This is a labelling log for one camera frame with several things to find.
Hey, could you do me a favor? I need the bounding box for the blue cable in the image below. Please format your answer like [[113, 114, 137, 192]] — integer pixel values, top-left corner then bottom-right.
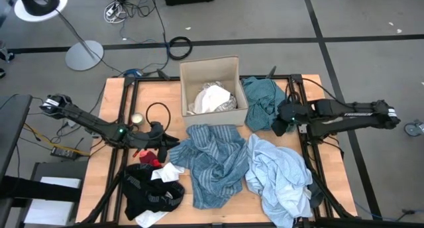
[[124, 68, 144, 78]]

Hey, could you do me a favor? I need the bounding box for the light blue shirt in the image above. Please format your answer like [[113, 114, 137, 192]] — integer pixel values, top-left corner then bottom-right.
[[244, 133, 314, 228]]

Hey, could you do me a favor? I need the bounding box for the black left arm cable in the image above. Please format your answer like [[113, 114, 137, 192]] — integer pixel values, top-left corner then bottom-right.
[[144, 101, 172, 131]]

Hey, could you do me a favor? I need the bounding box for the black bar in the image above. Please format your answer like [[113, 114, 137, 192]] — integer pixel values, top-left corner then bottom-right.
[[0, 175, 83, 203]]

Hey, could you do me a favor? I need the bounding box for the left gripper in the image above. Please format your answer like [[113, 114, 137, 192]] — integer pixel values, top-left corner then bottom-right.
[[131, 131, 182, 163]]

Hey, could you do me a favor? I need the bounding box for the floor lamp with round base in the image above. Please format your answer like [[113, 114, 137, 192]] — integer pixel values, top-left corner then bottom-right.
[[13, 0, 105, 72]]

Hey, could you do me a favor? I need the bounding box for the black metal frame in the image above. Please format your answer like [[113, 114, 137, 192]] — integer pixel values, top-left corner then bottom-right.
[[78, 66, 357, 228]]

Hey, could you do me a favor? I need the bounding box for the white power strip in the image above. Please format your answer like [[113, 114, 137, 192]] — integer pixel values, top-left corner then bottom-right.
[[103, 1, 129, 25]]

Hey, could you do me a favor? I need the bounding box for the small white cloth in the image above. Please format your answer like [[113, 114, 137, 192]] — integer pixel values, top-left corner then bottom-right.
[[151, 161, 186, 183]]

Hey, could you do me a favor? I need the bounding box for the black logo waistband underwear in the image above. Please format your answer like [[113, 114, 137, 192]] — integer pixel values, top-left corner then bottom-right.
[[121, 163, 186, 221]]

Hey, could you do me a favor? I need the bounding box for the grey cabinet with white panel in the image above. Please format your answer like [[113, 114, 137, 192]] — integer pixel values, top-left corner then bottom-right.
[[16, 160, 89, 228]]

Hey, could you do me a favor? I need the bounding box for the red garment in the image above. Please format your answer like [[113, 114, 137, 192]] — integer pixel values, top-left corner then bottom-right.
[[138, 150, 163, 168]]

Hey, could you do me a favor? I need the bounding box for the grey caster wheel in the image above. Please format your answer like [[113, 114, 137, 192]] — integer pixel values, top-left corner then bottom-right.
[[403, 119, 424, 138]]

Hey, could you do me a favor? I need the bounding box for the black desk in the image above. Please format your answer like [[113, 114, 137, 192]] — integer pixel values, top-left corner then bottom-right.
[[0, 94, 33, 184]]

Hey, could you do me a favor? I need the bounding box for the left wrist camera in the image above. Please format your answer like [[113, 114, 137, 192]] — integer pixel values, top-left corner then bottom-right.
[[149, 121, 166, 137]]

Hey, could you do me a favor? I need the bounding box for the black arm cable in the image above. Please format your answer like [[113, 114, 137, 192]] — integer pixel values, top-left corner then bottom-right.
[[144, 101, 172, 131], [286, 77, 345, 105]]

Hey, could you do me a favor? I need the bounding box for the yellow cable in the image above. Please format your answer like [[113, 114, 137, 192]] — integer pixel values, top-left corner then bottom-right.
[[23, 121, 91, 156]]

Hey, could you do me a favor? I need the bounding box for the dark grey-blue garment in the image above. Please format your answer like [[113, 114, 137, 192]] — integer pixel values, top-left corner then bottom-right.
[[307, 183, 326, 209]]

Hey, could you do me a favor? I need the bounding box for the coiled black cable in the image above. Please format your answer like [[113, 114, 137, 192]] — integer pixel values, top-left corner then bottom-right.
[[167, 35, 193, 61]]

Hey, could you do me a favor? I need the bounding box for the black power adapter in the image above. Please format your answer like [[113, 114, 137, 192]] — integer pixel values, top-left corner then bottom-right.
[[50, 146, 80, 160]]

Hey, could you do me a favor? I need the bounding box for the teal garment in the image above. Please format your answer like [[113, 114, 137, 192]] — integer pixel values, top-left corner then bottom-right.
[[242, 76, 292, 133]]

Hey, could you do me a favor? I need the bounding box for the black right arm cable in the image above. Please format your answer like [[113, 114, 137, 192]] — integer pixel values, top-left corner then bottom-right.
[[286, 77, 345, 105]]

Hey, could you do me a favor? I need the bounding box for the blue striped woven cloth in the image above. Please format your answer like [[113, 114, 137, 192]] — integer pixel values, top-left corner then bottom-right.
[[168, 123, 250, 210]]

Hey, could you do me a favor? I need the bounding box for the grey white patterned garment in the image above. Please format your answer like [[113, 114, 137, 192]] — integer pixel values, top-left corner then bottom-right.
[[188, 81, 239, 115]]

